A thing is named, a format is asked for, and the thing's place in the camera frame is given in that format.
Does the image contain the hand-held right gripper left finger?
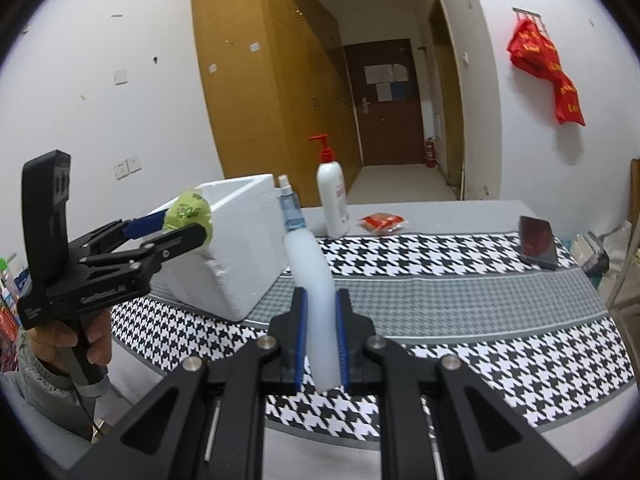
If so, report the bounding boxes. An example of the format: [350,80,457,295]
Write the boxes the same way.
[65,287,308,480]

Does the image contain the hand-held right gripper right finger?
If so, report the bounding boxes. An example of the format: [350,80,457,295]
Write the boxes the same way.
[336,287,583,480]

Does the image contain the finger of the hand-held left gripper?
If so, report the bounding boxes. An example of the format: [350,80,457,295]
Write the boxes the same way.
[70,210,168,256]
[82,222,208,281]

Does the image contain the green tissue packet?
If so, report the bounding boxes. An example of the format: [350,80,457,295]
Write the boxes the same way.
[164,187,215,248]

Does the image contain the white foam tube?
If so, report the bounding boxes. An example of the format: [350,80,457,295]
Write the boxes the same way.
[282,230,341,392]

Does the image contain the white foam box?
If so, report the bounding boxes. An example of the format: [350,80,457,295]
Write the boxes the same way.
[145,174,288,322]

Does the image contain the person's left forearm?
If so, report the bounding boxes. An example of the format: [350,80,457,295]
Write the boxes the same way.
[0,335,111,441]

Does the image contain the person's left hand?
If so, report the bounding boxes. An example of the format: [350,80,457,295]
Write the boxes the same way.
[27,310,113,376]

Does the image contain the blue spray bottle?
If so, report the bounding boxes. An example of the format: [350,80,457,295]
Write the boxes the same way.
[277,175,306,233]

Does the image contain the houndstooth gray table cloth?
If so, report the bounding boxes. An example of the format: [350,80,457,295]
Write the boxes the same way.
[107,200,640,466]

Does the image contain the red snack packet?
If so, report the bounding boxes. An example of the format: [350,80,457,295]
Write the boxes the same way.
[359,212,407,235]

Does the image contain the white pump bottle red cap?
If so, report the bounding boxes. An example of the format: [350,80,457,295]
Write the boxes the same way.
[307,133,350,240]

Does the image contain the wooden wardrobe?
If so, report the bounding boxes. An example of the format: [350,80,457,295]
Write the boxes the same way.
[190,0,363,208]

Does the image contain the brown entrance door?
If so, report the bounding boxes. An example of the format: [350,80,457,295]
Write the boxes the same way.
[344,39,426,167]

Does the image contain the black smartphone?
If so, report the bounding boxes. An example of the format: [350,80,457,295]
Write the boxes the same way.
[518,215,559,270]

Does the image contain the wooden side door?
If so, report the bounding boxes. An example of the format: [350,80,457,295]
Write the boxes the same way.
[429,0,466,198]

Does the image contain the brown wooden board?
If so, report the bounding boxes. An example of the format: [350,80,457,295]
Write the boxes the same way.
[629,157,640,221]

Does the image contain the red printed plastic bag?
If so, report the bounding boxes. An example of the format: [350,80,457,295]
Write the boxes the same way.
[506,17,558,78]
[550,67,586,127]

